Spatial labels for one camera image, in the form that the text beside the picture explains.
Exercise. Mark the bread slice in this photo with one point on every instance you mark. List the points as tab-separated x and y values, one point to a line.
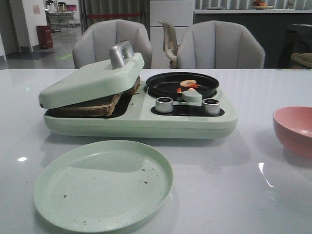
103	106
133	90

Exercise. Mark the cooked shrimp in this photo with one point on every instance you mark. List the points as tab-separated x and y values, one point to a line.
189	83
183	89

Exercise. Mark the green breakfast maker lid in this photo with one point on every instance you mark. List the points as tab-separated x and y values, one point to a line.
96	80

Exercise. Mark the pink bowl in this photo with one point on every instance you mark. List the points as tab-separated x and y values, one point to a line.
293	128

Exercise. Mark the green breakfast maker base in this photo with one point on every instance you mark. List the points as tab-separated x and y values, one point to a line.
140	121

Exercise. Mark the left silver control knob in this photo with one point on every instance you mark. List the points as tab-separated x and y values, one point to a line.
164	105

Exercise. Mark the silver control knob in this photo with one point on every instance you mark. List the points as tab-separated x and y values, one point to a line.
210	106
164	105

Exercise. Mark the black round frying pan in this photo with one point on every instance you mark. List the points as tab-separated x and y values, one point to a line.
166	84

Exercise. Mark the right silver control knob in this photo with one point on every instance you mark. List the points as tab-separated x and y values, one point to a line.
210	106

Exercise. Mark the beige office chair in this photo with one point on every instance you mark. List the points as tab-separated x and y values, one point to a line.
170	45

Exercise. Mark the light green plate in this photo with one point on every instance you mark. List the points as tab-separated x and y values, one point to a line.
104	186

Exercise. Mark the right grey upholstered chair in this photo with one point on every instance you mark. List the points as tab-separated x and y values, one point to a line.
219	45

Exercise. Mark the grey upholstered chair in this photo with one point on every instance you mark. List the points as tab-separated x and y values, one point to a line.
94	45
219	45

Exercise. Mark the left grey upholstered chair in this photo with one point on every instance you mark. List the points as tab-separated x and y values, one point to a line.
94	45

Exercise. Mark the white cabinet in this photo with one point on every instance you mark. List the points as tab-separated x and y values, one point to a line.
180	14

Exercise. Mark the red trash bin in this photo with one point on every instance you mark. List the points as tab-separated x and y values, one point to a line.
44	36

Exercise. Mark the fruit plate on counter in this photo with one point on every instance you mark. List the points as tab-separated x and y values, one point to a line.
260	5

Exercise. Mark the dark appliance at right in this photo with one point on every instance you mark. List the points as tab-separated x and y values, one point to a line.
298	39

